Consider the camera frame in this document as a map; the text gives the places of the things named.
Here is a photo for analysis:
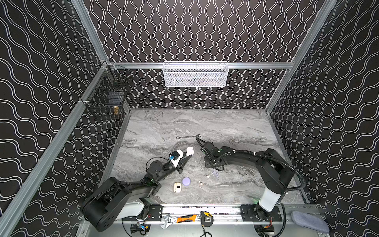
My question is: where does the purple earbud charging case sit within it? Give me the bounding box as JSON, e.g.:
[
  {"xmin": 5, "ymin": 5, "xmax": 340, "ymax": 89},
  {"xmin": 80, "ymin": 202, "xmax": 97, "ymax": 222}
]
[{"xmin": 182, "ymin": 177, "xmax": 191, "ymax": 187}]

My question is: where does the white earbud charging case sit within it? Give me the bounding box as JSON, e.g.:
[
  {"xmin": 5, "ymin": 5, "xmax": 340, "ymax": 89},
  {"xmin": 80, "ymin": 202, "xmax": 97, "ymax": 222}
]
[{"xmin": 186, "ymin": 147, "xmax": 194, "ymax": 157}]

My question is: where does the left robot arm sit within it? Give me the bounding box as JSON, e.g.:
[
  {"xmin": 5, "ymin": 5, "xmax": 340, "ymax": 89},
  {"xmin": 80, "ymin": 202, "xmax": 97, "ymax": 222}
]
[{"xmin": 80, "ymin": 151, "xmax": 194, "ymax": 233}]

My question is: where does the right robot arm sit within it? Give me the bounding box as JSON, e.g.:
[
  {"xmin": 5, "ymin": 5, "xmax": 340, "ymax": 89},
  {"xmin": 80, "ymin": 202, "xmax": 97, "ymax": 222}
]
[{"xmin": 199, "ymin": 140, "xmax": 306, "ymax": 221}]

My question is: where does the silver combination wrench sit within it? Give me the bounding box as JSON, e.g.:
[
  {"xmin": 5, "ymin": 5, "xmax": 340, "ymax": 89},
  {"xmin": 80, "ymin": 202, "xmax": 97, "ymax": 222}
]
[{"xmin": 176, "ymin": 134, "xmax": 201, "ymax": 139}]

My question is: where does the orange adjustable wrench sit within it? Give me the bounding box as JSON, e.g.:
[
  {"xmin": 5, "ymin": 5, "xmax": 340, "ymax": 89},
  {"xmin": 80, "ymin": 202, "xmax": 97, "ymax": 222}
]
[{"xmin": 160, "ymin": 214, "xmax": 200, "ymax": 229}]

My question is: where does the black yellow tape measure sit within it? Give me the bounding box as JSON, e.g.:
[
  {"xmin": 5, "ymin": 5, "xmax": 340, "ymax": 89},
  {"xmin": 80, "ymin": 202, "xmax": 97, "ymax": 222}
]
[{"xmin": 200, "ymin": 211, "xmax": 214, "ymax": 227}]

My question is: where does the brass padlock in basket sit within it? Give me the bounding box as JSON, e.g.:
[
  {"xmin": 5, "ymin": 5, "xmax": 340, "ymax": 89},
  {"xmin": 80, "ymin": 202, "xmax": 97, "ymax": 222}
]
[{"xmin": 113, "ymin": 106, "xmax": 119, "ymax": 115}]

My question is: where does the grey cloth pad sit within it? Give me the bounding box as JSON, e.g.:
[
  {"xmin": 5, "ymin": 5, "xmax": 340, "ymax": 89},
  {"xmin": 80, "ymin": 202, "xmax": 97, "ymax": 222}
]
[{"xmin": 291, "ymin": 211, "xmax": 330, "ymax": 234}]

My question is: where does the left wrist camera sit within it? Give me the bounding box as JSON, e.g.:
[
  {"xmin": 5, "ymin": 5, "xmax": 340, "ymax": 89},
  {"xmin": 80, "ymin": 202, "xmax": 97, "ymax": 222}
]
[{"xmin": 169, "ymin": 150, "xmax": 184, "ymax": 168}]

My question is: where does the black wire basket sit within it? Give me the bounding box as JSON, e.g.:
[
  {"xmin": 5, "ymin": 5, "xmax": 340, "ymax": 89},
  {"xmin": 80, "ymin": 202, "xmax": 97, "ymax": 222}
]
[{"xmin": 84, "ymin": 66, "xmax": 135, "ymax": 120}]

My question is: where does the white wire mesh basket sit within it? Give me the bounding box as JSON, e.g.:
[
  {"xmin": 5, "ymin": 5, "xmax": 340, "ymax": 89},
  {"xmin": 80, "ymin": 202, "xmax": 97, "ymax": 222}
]
[{"xmin": 162, "ymin": 61, "xmax": 229, "ymax": 87}]

